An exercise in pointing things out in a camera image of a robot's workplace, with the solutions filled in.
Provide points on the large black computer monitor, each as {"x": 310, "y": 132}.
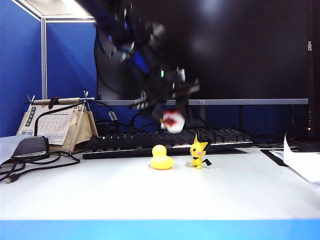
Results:
{"x": 250, "y": 50}

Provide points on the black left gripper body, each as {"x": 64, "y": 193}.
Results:
{"x": 175, "y": 87}

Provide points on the white jar doll red lid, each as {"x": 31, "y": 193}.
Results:
{"x": 175, "y": 122}

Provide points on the white paper sheets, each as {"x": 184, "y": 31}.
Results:
{"x": 302, "y": 162}

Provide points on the white paper sheet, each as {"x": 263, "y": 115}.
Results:
{"x": 10, "y": 147}

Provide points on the yellow Pichu figure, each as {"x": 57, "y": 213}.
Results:
{"x": 196, "y": 160}

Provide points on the black docking box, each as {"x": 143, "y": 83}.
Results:
{"x": 30, "y": 147}

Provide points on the yellow rubber duck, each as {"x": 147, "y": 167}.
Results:
{"x": 162, "y": 162}

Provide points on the desk calendar stand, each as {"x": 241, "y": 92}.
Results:
{"x": 83, "y": 130}

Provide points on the black HSO monitor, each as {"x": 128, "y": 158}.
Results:
{"x": 314, "y": 75}

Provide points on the black mechanical keyboard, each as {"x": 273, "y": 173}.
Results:
{"x": 125, "y": 145}

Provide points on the white desk calendar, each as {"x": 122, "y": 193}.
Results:
{"x": 53, "y": 125}

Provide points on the aluminium partition post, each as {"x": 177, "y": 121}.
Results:
{"x": 44, "y": 62}

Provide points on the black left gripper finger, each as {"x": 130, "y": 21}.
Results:
{"x": 182, "y": 107}
{"x": 158, "y": 112}

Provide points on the black power adapter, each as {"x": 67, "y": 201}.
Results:
{"x": 104, "y": 128}

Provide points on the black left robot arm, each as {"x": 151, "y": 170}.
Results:
{"x": 130, "y": 30}

